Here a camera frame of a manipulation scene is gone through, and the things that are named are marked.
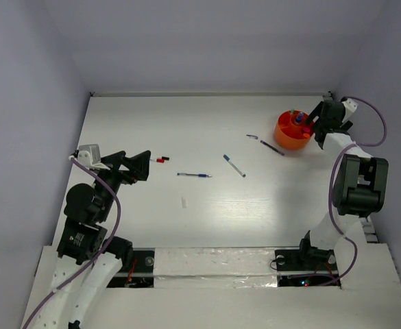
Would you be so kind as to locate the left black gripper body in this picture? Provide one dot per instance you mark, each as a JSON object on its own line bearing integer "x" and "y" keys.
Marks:
{"x": 116, "y": 176}

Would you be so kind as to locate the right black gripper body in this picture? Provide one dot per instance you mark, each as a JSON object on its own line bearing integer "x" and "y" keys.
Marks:
{"x": 317, "y": 113}

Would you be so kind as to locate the black capped white marker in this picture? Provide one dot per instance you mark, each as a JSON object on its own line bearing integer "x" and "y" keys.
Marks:
{"x": 165, "y": 158}

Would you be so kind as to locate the blue capped white marker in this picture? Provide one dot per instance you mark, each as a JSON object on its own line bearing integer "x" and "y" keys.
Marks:
{"x": 228, "y": 160}

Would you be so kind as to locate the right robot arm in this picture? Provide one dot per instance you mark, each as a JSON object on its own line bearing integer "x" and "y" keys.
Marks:
{"x": 357, "y": 184}

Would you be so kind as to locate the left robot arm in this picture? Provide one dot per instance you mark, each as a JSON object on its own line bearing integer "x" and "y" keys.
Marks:
{"x": 89, "y": 252}

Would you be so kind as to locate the orange round compartment container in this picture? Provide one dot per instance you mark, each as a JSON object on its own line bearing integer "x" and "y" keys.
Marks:
{"x": 288, "y": 134}

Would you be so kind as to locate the blue ballpoint pen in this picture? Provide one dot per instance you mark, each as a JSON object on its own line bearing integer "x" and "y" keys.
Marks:
{"x": 197, "y": 175}

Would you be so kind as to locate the clear pen cap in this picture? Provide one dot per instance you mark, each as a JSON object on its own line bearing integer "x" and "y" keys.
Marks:
{"x": 184, "y": 202}

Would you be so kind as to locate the purple pen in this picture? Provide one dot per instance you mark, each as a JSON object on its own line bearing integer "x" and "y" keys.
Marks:
{"x": 272, "y": 147}

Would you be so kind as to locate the small blue pen cap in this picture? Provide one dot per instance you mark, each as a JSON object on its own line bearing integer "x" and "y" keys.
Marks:
{"x": 252, "y": 136}

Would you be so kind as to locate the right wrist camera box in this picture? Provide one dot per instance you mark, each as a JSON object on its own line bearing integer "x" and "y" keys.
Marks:
{"x": 350, "y": 107}

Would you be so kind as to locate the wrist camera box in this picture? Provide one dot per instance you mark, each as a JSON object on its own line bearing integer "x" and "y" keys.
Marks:
{"x": 350, "y": 107}
{"x": 88, "y": 156}

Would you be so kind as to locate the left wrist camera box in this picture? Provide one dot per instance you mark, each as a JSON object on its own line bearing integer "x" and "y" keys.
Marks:
{"x": 88, "y": 156}

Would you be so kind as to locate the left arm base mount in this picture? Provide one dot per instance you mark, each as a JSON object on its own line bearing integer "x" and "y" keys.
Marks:
{"x": 138, "y": 274}

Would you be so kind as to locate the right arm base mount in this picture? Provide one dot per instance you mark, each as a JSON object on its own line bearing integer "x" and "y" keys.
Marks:
{"x": 305, "y": 266}

